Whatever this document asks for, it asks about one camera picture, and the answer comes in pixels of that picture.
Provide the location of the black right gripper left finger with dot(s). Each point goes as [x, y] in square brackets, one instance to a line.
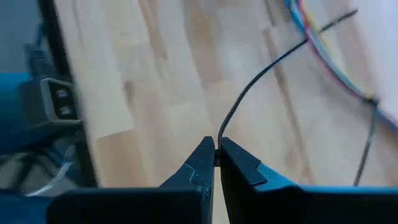
[174, 205]

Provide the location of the grey metal corner bracket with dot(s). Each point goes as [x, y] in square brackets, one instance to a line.
[62, 102]

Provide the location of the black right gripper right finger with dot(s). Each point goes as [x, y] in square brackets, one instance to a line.
[280, 205]

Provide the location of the black aluminium table frame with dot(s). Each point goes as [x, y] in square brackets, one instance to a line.
[57, 46]

